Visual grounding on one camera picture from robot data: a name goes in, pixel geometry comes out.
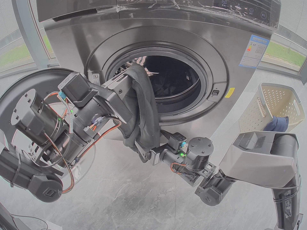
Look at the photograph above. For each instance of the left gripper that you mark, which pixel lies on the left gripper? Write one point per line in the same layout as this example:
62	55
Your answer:
115	106

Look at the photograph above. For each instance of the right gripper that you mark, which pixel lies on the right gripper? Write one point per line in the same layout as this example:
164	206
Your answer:
164	157

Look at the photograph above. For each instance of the black garment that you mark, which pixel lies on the black garment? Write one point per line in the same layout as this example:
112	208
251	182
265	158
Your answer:
144	99

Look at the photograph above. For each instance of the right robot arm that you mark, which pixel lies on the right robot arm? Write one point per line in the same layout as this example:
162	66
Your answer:
259	159

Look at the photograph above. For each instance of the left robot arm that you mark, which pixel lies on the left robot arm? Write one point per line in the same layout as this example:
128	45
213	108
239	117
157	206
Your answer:
28	118

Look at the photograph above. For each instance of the heap of dark clothes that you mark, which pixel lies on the heap of dark clothes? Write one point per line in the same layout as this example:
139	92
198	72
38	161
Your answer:
168	85

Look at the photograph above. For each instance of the grey washing machine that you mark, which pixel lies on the grey washing machine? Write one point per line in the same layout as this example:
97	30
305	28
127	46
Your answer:
191	44

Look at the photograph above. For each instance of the washing machine door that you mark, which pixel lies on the washing machine door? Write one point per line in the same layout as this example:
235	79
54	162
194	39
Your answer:
36	78

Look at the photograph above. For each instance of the cream laundry basket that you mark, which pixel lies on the cream laundry basket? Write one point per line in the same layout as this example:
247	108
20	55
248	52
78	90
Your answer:
275	99

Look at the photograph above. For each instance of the dark blue garment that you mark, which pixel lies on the dark blue garment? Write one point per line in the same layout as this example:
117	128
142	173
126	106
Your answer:
277	124

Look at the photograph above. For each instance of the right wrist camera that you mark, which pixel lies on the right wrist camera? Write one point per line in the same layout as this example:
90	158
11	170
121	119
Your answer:
176	140

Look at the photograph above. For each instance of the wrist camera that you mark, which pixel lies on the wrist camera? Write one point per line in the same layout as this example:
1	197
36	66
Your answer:
75	86
176	140

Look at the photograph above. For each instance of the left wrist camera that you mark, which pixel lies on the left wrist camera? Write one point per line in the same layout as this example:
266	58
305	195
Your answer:
75	86

